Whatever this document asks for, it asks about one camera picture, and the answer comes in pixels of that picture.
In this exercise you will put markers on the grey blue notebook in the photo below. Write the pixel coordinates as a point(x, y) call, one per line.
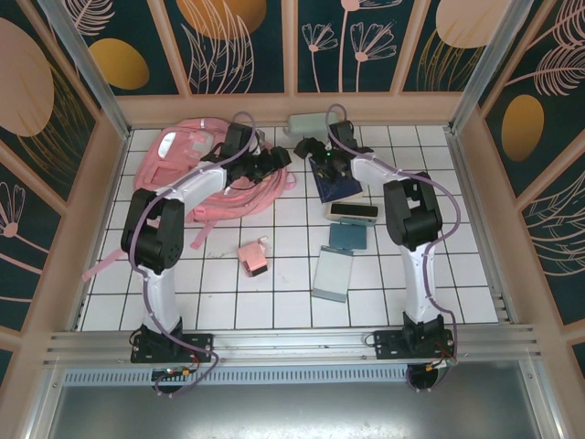
point(332, 274)

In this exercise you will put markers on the aluminium side rail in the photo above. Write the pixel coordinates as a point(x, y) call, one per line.
point(97, 228)
point(475, 219)

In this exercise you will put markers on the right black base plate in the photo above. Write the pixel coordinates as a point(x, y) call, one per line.
point(388, 343)

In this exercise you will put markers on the mint green pencil case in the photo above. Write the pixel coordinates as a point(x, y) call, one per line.
point(306, 122)

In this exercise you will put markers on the teal notebook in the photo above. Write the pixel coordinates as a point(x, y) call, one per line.
point(348, 237)

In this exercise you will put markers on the aluminium frame post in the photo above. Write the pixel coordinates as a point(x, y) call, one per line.
point(81, 59)
point(493, 59)

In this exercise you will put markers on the grey metal panel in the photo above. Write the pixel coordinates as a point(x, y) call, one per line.
point(292, 411)

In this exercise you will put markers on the pink backpack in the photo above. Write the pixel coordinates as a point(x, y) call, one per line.
point(151, 178)

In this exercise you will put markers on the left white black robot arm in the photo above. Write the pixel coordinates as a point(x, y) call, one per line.
point(201, 180)

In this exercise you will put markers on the beige case with black window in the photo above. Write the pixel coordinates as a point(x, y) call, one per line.
point(354, 209)

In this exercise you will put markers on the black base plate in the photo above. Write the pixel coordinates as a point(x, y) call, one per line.
point(201, 343)
point(388, 343)

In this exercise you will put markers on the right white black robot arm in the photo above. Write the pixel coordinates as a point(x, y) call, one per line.
point(418, 274)

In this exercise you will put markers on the pink pencil sharpener box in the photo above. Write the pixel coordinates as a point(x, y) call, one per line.
point(253, 260)

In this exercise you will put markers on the navy blue book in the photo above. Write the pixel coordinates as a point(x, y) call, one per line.
point(340, 188)

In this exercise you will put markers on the small circuit board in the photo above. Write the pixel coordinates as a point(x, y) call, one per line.
point(173, 372)
point(439, 364)

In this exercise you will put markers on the aluminium front rail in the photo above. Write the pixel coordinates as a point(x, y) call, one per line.
point(297, 347)

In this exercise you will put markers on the slotted metal strip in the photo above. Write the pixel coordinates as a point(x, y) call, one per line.
point(297, 376)

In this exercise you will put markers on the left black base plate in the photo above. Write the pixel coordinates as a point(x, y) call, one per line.
point(201, 343)

